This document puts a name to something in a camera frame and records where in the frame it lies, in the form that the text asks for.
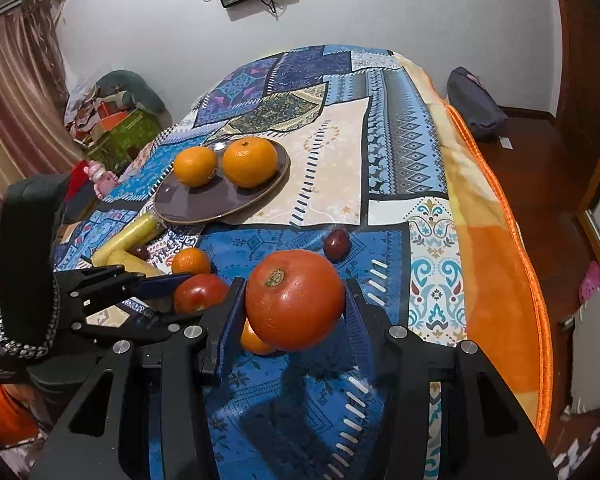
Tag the small mandarin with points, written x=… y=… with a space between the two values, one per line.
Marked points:
x=254 y=342
x=190 y=261

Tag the orange cloth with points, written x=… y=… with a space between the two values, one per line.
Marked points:
x=2 y=405

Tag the large red tomato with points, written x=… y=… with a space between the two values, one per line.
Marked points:
x=300 y=305

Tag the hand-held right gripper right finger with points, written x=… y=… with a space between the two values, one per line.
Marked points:
x=357 y=320

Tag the pile of papers and clutter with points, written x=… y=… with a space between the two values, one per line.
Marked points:
x=82 y=115

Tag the brown round plate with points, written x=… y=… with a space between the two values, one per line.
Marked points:
x=200 y=205

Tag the grey long pillow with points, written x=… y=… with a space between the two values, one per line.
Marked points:
x=130 y=85

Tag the striped brown curtain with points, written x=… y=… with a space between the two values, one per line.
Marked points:
x=20 y=110

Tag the pink slipper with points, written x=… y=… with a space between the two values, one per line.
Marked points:
x=591 y=282

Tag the yellow corn cob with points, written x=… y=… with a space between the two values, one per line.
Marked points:
x=130 y=234
x=130 y=261

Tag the small red tomato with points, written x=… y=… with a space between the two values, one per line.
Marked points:
x=200 y=295

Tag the orange box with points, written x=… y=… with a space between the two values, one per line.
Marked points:
x=112 y=111

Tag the large orange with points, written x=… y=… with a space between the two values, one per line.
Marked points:
x=195 y=166
x=250 y=162

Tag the dark grey bag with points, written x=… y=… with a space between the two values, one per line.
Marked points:
x=475 y=105

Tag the white door panel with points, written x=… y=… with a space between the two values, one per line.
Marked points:
x=595 y=350

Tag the blue patchwork printed blanket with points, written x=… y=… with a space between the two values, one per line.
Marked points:
x=330 y=170

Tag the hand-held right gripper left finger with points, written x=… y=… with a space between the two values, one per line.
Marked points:
x=232 y=320

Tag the white paper slip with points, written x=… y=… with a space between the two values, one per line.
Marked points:
x=507 y=142

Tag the red cloth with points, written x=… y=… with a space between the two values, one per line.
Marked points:
x=77 y=180

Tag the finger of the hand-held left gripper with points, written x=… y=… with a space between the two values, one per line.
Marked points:
x=145 y=327
x=162 y=284

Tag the pink plush toy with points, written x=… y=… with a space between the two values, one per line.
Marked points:
x=101 y=177

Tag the wooden wardrobe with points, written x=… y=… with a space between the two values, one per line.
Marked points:
x=585 y=85

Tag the white curtain rail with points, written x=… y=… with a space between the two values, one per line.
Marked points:
x=10 y=7

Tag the green storage box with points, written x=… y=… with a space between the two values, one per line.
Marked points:
x=125 y=135

